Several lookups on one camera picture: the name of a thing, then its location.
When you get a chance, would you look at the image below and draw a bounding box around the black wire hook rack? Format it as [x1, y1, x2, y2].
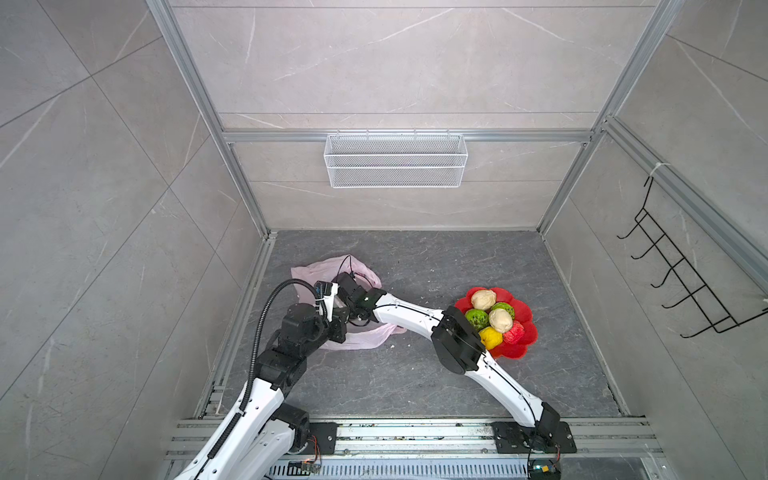
[616, 176, 767, 339]

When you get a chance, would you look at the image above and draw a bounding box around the red fake fruit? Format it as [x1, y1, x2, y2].
[503, 321, 525, 345]

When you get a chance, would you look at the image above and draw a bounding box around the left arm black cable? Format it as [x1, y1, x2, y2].
[206, 278, 319, 460]

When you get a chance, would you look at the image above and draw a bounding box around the pink plastic bag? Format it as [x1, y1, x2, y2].
[290, 254, 408, 352]

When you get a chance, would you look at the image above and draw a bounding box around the yellow fake lemon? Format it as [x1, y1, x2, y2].
[479, 327, 504, 351]

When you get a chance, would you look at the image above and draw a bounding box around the green fake fruit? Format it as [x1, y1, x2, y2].
[465, 309, 490, 331]
[491, 302, 515, 320]

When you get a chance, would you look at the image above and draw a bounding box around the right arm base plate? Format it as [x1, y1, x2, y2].
[491, 421, 577, 454]

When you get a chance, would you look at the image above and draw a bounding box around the aluminium mounting rail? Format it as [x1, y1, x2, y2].
[164, 418, 664, 462]

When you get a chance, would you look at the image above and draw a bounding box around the red flower-shaped plate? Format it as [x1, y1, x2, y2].
[454, 287, 538, 359]

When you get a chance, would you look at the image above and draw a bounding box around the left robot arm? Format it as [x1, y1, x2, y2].
[177, 303, 349, 479]

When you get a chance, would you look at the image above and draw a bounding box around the cream fake fruit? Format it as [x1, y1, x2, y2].
[489, 310, 514, 334]
[470, 289, 497, 311]

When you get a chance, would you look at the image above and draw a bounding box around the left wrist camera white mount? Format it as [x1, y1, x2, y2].
[314, 281, 339, 323]

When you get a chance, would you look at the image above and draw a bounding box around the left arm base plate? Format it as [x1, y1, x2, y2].
[289, 422, 339, 456]

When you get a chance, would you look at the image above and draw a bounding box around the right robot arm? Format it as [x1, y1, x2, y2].
[333, 273, 560, 449]

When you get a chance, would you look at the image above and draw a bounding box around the white wire mesh basket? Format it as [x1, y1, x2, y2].
[323, 133, 469, 189]

